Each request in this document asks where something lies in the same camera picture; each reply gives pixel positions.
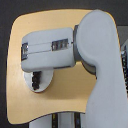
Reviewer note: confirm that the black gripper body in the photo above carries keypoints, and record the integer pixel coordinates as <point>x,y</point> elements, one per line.
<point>36,80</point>

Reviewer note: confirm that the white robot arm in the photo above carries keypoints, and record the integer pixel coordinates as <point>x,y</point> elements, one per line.
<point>94,43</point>

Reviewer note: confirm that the white round plate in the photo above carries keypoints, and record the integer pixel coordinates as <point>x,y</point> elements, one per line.
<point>45,80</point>

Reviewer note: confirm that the white table base frame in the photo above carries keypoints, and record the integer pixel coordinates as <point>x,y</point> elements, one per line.
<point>60,120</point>

